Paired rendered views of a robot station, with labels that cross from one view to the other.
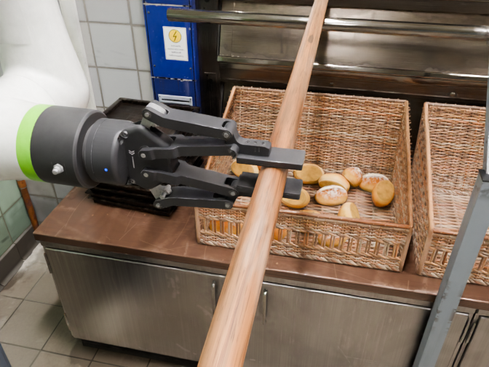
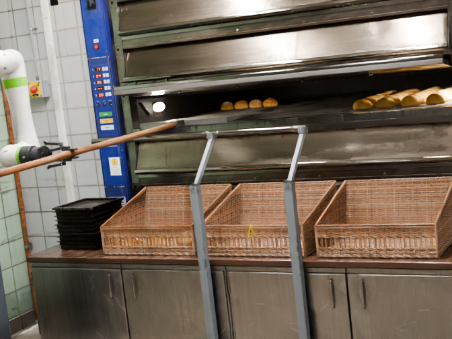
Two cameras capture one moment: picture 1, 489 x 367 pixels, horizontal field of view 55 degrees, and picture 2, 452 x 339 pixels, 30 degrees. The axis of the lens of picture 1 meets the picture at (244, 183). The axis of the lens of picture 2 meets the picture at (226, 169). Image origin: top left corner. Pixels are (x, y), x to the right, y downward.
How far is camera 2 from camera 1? 3.43 m
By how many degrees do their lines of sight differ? 31
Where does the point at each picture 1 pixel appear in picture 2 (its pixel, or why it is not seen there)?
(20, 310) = not seen: outside the picture
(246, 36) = (149, 158)
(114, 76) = (87, 190)
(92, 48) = (75, 175)
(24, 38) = (23, 133)
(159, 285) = (85, 283)
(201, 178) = not seen: hidden behind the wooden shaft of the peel
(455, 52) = (247, 155)
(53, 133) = (23, 149)
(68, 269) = (42, 280)
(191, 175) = not seen: hidden behind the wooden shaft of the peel
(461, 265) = (197, 231)
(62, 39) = (33, 134)
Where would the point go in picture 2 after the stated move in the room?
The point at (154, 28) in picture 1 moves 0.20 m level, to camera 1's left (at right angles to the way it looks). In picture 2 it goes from (104, 159) to (72, 161)
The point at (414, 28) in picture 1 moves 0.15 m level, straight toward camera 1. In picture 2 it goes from (179, 135) to (161, 139)
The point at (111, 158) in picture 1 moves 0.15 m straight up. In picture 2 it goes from (35, 153) to (30, 120)
